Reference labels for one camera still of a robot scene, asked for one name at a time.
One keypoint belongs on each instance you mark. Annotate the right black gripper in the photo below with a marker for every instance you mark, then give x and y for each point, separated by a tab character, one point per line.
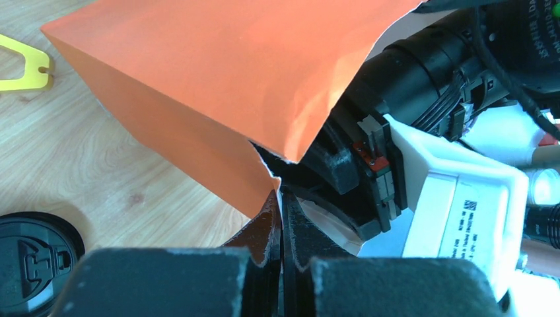
432	81

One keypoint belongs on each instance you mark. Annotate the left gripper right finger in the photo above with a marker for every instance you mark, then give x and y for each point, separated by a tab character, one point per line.
320	278

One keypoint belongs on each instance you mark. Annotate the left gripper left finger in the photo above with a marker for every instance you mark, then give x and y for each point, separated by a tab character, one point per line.
239	278

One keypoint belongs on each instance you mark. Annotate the orange paper bag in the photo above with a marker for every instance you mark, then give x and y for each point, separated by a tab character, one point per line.
203	82

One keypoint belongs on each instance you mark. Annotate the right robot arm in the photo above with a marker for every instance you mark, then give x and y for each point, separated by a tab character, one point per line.
518	42

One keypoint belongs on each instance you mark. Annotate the yellow plastic triangle holder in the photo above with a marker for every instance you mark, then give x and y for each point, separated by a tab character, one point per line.
36	70

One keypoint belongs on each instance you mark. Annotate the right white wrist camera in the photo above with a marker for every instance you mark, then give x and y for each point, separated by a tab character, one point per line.
462	205

